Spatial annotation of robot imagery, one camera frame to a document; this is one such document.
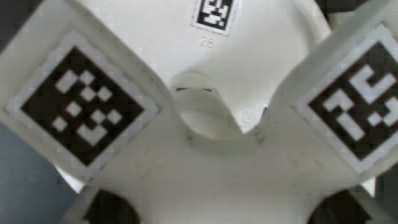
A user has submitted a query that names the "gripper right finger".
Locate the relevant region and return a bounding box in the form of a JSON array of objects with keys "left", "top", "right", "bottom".
[{"left": 307, "top": 189, "right": 371, "bottom": 224}]

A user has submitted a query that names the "white cylindrical table leg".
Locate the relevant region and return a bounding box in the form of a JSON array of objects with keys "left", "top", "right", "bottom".
[{"left": 170, "top": 71, "right": 241, "bottom": 139}]

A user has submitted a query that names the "white cross-shaped table base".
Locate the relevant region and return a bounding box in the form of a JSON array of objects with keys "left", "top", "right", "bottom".
[{"left": 0, "top": 0, "right": 398, "bottom": 224}]

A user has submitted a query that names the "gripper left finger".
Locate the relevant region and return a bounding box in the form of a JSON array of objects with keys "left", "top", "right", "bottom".
[{"left": 83, "top": 190, "right": 140, "bottom": 224}]

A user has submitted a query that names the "white round table top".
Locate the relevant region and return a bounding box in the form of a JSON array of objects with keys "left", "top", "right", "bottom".
[{"left": 76, "top": 0, "right": 330, "bottom": 130}]

